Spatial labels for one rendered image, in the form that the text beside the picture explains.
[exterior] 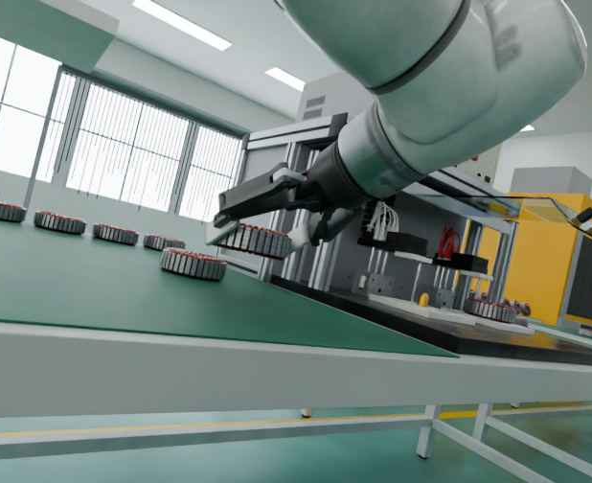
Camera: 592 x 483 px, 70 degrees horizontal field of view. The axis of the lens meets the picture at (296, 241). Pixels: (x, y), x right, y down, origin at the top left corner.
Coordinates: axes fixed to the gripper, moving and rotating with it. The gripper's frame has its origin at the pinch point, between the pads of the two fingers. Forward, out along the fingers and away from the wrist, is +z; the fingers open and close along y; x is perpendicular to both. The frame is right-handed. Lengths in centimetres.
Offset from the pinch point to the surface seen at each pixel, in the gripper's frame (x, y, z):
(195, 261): 1.9, -0.8, 13.9
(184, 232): 308, 279, 537
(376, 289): 1.6, 42.7, 11.3
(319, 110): 53, 38, 14
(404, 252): 5.8, 40.0, 0.6
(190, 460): -29, 52, 114
